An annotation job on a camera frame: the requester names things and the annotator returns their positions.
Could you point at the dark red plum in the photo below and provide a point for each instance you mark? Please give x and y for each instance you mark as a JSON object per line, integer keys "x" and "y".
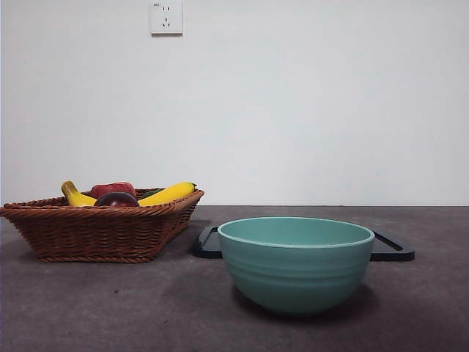
{"x": 117, "y": 199}

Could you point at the teal ribbed bowl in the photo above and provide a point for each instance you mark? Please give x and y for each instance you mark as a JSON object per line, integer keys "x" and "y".
{"x": 297, "y": 278}

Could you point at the yellow banana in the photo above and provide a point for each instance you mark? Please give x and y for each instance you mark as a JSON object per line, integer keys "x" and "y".
{"x": 165, "y": 193}

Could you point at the black rectangular tray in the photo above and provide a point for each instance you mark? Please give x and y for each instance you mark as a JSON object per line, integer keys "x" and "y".
{"x": 207, "y": 247}

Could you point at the dark green vegetable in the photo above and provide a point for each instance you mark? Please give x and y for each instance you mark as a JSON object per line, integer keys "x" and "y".
{"x": 150, "y": 193}

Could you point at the red apple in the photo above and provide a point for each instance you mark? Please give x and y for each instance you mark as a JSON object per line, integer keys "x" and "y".
{"x": 111, "y": 188}

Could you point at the brown wicker basket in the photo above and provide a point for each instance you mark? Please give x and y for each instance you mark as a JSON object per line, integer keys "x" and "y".
{"x": 95, "y": 234}

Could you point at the white wall socket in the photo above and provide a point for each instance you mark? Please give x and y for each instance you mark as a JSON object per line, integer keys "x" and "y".
{"x": 166, "y": 18}

